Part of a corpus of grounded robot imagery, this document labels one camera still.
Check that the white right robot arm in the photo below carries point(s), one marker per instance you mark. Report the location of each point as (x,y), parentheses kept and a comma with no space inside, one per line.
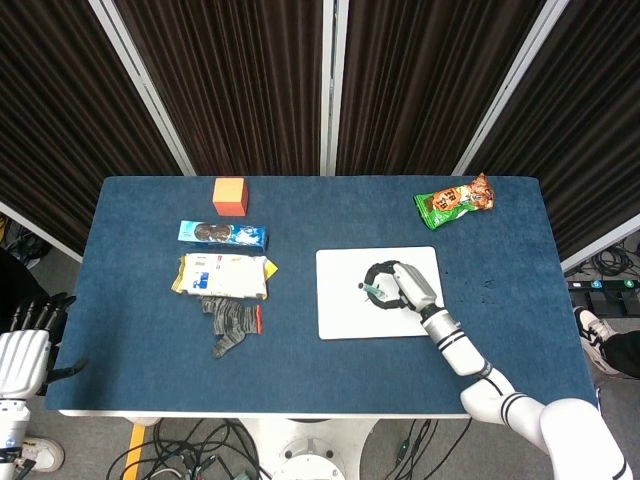
(500,395)

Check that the white black sneaker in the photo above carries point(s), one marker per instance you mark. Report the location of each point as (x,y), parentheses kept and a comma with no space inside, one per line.
(595,335)

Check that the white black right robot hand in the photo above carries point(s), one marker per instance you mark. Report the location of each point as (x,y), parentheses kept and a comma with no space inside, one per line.
(415,287)

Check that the blue felt table mat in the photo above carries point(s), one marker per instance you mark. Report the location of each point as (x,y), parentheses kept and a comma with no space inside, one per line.
(150,370)

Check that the white partition frame post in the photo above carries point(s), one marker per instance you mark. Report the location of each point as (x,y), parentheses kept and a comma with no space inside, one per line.
(140,82)
(40,232)
(510,85)
(332,85)
(600,245)

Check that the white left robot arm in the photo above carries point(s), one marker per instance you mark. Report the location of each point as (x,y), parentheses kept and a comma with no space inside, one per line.
(10,425)

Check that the white yellow snack pack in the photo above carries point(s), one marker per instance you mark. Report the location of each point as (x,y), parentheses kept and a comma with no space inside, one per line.
(225,275)

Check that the black trouser leg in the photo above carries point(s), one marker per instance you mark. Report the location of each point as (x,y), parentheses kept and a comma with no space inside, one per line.
(625,352)

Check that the white pedestal base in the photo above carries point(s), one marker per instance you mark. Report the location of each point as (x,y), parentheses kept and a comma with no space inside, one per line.
(310,450)

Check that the orange cube box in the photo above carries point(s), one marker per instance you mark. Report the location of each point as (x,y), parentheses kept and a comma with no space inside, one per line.
(230,192)

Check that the black foot pedal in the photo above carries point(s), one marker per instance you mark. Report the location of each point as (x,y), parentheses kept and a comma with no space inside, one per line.
(612,302)

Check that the white rectangular board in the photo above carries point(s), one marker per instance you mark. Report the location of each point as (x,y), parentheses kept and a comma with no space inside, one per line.
(345,310)

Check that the grey striped sock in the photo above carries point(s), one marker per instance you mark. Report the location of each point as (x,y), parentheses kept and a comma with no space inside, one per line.
(232,320)

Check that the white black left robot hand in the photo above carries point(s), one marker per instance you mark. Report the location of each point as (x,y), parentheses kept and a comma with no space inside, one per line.
(22,355)

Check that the blue cookie box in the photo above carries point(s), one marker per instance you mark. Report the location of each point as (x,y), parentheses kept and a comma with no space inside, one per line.
(222,235)

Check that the dark brown pleated curtain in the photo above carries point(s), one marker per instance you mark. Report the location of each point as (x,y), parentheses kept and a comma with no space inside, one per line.
(430,85)
(60,125)
(585,125)
(235,85)

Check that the green orange snack bag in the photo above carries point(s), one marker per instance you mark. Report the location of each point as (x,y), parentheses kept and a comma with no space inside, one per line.
(452,202)

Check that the teal white marker pen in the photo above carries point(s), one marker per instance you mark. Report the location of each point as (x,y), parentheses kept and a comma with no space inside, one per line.
(372,290)

